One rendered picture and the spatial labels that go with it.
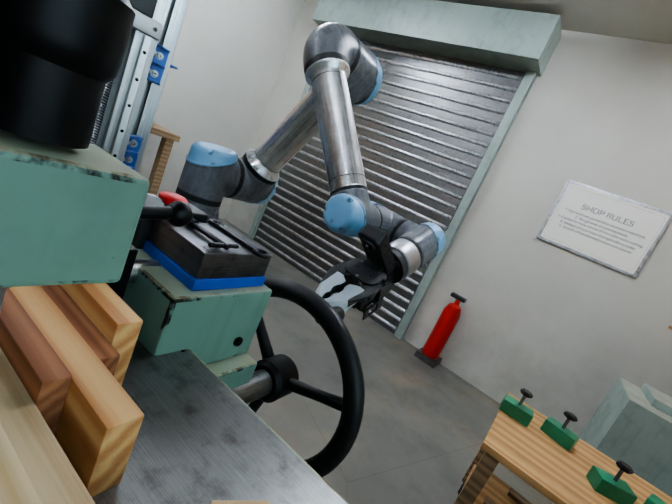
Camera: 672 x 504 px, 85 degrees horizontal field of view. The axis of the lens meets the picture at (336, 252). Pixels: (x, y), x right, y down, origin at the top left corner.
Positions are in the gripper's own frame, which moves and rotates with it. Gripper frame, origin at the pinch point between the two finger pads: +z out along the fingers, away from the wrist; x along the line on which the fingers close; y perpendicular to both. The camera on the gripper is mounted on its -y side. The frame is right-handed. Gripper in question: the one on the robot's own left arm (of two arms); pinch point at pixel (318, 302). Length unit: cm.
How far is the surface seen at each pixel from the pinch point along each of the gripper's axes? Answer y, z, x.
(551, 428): 85, -88, -48
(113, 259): -25.9, 26.7, -6.8
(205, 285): -15.4, 18.7, -1.5
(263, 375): 3.4, 12.8, -3.0
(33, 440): -21.0, 33.5, -11.9
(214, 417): -11.5, 24.3, -11.7
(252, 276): -12.8, 12.7, -0.7
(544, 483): 71, -54, -49
